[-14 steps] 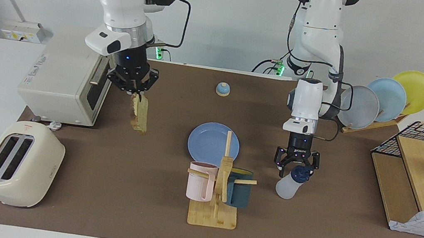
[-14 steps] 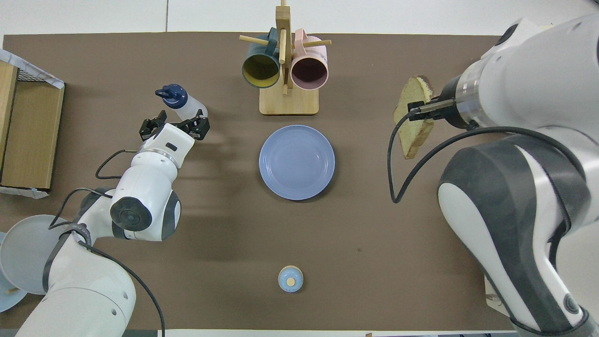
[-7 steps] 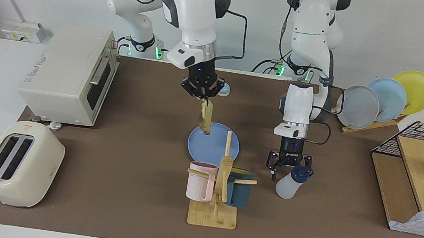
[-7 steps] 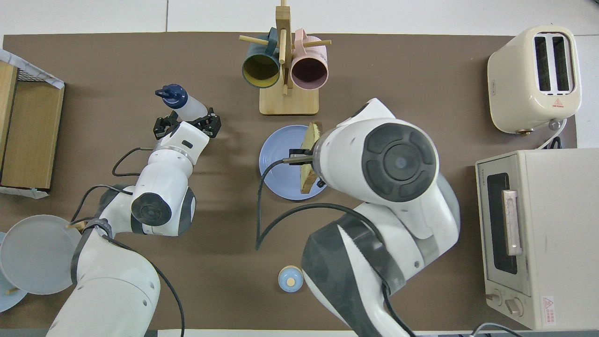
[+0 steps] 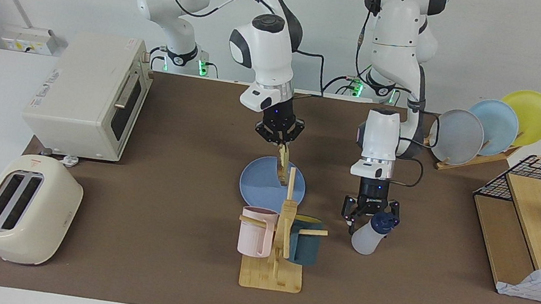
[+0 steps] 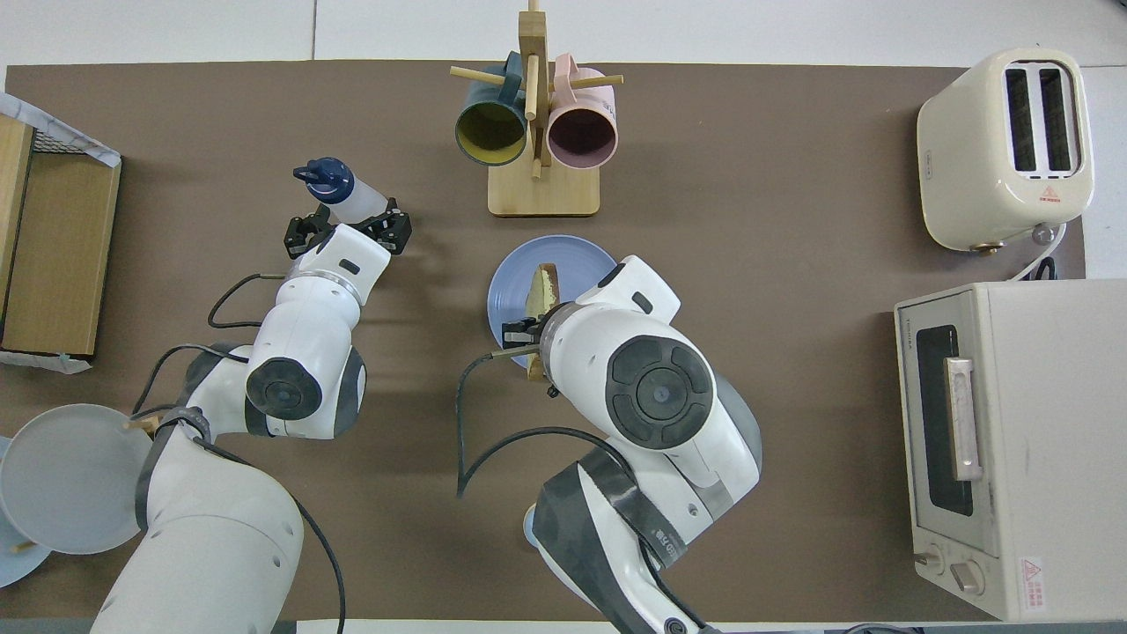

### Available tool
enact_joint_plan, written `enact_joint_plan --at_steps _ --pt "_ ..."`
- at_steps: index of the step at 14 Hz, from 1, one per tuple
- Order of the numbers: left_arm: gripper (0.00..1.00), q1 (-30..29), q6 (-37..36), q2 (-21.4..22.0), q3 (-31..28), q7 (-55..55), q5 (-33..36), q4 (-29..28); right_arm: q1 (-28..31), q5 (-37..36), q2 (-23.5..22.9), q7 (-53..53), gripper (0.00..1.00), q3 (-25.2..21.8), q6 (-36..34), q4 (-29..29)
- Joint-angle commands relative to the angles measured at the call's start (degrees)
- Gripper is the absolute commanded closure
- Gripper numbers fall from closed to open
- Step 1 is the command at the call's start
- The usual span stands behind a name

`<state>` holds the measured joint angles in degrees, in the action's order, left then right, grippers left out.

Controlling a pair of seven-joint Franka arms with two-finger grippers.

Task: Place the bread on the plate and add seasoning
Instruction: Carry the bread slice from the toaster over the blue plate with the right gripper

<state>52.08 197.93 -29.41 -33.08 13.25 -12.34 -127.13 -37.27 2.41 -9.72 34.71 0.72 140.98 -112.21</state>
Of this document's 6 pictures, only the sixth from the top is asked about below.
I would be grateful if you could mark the brown bread slice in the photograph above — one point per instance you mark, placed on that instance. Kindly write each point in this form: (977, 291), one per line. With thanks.
(544, 291)

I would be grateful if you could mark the pale grey plate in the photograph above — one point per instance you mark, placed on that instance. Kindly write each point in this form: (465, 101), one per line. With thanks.
(70, 475)

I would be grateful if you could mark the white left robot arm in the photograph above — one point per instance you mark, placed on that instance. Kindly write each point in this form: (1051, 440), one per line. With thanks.
(202, 546)

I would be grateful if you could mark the cream two-slot toaster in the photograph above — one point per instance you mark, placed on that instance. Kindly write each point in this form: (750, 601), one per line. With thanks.
(968, 158)

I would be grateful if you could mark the wooden two-level shelf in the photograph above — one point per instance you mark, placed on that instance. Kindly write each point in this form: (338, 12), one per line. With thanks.
(62, 255)

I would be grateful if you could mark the teal mug yellow inside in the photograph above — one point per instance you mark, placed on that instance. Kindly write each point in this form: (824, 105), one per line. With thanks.
(490, 132)

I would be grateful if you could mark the white toaster oven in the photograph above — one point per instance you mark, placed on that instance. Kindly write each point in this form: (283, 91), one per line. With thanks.
(1048, 440)

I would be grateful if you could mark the brown table mat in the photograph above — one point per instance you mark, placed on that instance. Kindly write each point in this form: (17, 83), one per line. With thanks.
(792, 396)

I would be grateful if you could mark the blue round plate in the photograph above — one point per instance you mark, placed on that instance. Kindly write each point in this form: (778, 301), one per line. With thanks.
(515, 282)

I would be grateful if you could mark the small blue bell wooden knob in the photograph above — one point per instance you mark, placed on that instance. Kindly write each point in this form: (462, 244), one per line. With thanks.
(531, 527)

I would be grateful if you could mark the wooden plate rack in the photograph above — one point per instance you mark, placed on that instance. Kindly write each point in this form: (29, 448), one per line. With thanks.
(141, 425)

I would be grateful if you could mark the wooden mug tree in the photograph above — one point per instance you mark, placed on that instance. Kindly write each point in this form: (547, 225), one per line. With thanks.
(544, 194)

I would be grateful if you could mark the pink ribbed mug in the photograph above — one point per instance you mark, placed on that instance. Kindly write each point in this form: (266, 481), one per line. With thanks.
(581, 136)

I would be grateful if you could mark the translucent bottle with blue cap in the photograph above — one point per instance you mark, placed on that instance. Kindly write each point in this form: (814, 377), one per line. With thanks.
(352, 198)

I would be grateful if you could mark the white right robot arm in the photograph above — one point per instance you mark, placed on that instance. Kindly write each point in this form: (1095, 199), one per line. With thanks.
(660, 387)

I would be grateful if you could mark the light blue plate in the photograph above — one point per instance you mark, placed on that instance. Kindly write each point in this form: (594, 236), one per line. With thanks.
(13, 568)

